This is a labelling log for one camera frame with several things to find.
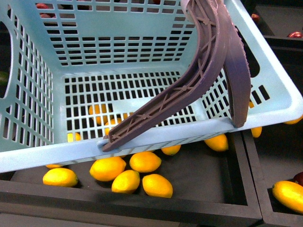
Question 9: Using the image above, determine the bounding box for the yellow lemon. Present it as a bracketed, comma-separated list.
[129, 151, 162, 173]
[204, 134, 229, 152]
[43, 168, 78, 187]
[89, 157, 126, 182]
[111, 170, 140, 194]
[142, 174, 173, 198]

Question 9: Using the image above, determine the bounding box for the yellow lemon centre front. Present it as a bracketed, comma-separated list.
[111, 170, 140, 194]

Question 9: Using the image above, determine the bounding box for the yellow mango in right bin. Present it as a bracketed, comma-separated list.
[272, 181, 303, 214]

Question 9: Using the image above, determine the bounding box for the yellow lemon centre left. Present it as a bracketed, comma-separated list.
[89, 157, 126, 182]

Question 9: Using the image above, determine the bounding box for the brown basket handle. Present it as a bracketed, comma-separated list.
[102, 0, 251, 152]

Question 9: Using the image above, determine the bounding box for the yellow lemon front left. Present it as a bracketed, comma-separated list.
[43, 168, 78, 187]

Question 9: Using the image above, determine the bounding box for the yellow lemon front right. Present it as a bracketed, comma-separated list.
[142, 174, 173, 198]

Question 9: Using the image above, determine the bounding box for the yellow lemon centre back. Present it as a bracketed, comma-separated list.
[129, 151, 162, 173]

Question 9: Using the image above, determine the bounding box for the red apple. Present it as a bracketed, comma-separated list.
[287, 31, 303, 38]

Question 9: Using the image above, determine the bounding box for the yellow lemon right back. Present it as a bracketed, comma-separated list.
[204, 134, 229, 152]

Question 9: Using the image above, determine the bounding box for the light blue plastic basket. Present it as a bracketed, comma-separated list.
[0, 0, 303, 173]

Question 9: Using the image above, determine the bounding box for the black lemon bin tray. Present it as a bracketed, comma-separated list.
[0, 132, 261, 227]

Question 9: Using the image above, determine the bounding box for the white zip tie right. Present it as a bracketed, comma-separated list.
[180, 0, 195, 24]

